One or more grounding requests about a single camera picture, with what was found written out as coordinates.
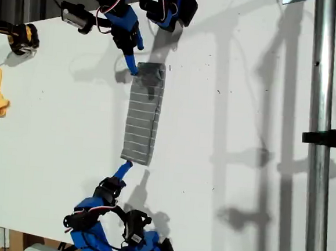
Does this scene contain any grey striped towel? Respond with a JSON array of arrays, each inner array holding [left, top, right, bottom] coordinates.
[[120, 60, 168, 168]]

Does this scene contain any white block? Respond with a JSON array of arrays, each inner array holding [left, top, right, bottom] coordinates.
[[24, 242, 60, 251]]

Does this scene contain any yellow black clamp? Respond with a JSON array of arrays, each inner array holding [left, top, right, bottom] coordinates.
[[0, 16, 42, 58]]

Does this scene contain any brown cardboard box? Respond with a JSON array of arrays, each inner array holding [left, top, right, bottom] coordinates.
[[8, 229, 74, 251]]

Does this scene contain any white table leg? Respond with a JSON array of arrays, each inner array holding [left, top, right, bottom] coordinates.
[[0, 227, 11, 249]]

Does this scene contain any black camera stalk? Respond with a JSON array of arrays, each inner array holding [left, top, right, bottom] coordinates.
[[110, 204, 129, 221], [89, 17, 115, 31]]

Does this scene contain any black camera box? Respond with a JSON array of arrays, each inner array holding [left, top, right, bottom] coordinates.
[[60, 1, 96, 35], [121, 208, 153, 247]]

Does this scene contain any steel post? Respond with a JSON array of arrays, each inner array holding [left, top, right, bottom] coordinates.
[[294, 0, 336, 251]]

